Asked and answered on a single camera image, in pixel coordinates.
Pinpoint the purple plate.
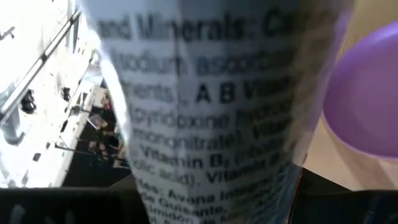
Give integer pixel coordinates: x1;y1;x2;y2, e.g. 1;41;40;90
322;20;398;161

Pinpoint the round woven straw placemat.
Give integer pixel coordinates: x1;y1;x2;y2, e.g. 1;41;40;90
337;0;398;60

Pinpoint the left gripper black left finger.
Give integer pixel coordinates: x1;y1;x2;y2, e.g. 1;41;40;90
0;186;150;224

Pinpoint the orange cereal box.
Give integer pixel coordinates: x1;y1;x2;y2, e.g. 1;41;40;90
79;0;355;224

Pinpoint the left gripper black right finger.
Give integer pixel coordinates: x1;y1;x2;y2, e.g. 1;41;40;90
287;167;398;224

